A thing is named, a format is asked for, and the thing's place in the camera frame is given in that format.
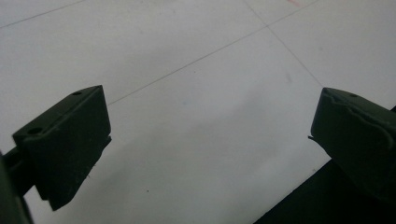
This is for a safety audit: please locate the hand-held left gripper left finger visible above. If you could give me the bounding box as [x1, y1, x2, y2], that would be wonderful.
[11, 85, 112, 212]

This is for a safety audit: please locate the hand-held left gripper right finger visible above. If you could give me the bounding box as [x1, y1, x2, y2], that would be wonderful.
[308, 87, 396, 207]

